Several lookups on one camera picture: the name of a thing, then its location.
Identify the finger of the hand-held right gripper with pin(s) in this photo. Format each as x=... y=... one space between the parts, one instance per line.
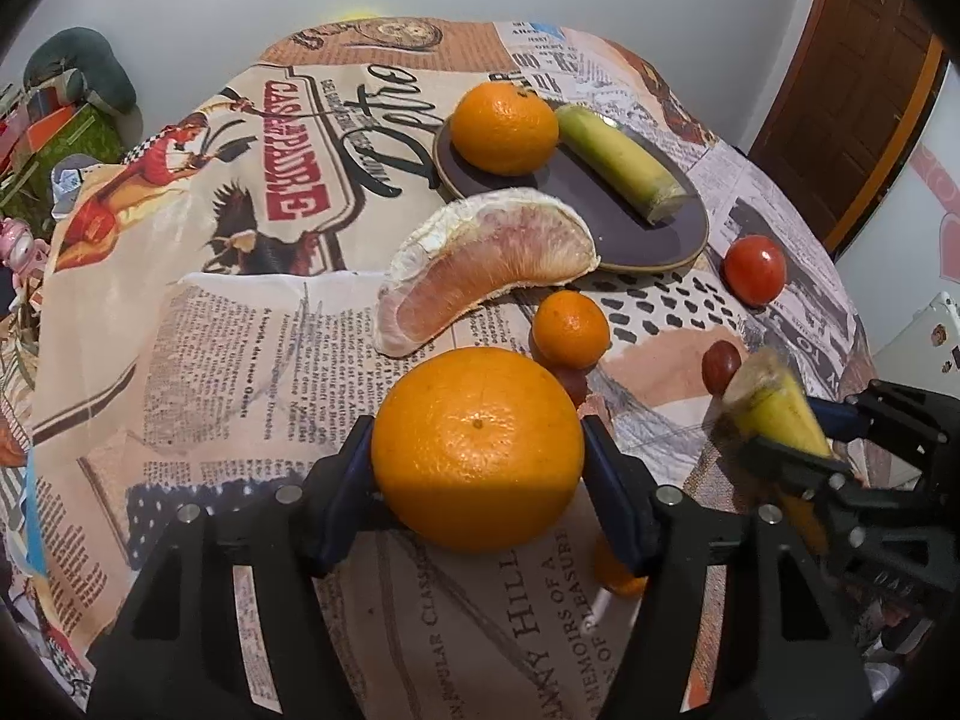
x=896 y=416
x=806 y=476

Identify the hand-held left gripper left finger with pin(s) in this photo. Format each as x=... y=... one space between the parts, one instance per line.
x=346 y=491

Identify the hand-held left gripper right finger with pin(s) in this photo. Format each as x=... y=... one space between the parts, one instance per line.
x=613 y=499

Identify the short yellow banana piece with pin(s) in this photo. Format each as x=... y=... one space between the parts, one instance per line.
x=772 y=412

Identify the large orange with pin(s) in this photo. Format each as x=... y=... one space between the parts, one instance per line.
x=478 y=450

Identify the white flat device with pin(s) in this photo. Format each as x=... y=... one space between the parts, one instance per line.
x=919 y=349

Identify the small mandarin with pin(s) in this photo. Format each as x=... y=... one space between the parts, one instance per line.
x=616 y=574
x=571 y=330

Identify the dark red grape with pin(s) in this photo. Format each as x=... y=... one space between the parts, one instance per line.
x=574 y=384
x=721 y=366

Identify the printed newspaper-pattern tablecloth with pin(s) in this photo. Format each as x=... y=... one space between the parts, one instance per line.
x=247 y=360

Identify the red tomato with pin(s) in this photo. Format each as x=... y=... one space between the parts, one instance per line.
x=755 y=270

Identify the peeled pomelo segment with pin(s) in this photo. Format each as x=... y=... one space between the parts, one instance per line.
x=480 y=262

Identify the dark round plate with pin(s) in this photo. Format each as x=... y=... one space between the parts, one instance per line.
x=592 y=202

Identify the brown wooden door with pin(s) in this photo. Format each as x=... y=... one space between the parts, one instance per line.
x=847 y=90

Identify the long green-yellow banana piece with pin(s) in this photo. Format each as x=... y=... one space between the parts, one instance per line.
x=619 y=161

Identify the orange with stem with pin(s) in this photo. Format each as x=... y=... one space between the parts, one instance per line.
x=504 y=127

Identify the pink toy figure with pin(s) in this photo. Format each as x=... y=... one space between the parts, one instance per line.
x=19 y=249

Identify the grey and white cap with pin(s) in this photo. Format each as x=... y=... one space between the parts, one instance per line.
x=71 y=181

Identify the grey-green cushion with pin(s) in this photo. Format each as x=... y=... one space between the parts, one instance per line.
x=79 y=67

